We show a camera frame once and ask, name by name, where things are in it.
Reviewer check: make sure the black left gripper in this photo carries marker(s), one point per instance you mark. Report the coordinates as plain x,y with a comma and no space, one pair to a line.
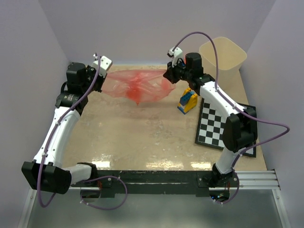
102,80

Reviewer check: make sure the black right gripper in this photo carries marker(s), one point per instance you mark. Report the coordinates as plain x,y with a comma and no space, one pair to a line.
170,73

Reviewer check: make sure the red plastic trash bag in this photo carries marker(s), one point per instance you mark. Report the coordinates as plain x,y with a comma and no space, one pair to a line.
138,85

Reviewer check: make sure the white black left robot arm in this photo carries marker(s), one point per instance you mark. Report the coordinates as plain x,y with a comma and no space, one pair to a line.
45,171

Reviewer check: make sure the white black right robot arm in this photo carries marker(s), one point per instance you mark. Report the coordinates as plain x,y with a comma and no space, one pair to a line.
240,130

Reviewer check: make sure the cream plastic trash bin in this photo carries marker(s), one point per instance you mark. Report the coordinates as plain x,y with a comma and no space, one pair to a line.
230,59

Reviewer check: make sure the yellow blue toy block stack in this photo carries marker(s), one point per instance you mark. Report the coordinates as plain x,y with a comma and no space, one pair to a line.
188,101

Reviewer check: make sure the black white checkerboard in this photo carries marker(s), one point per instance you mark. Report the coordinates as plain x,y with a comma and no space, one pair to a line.
210,127

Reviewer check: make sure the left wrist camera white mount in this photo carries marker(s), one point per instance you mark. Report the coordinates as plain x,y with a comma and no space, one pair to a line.
104,65

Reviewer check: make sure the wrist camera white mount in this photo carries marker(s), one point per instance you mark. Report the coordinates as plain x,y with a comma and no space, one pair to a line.
104,65
175,54

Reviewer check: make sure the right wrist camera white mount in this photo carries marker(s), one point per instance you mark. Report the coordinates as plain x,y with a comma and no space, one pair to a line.
175,54

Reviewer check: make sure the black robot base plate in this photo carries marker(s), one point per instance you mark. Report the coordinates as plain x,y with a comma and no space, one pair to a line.
160,182

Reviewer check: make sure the aluminium frame rail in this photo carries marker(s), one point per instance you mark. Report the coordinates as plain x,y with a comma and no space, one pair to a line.
45,172

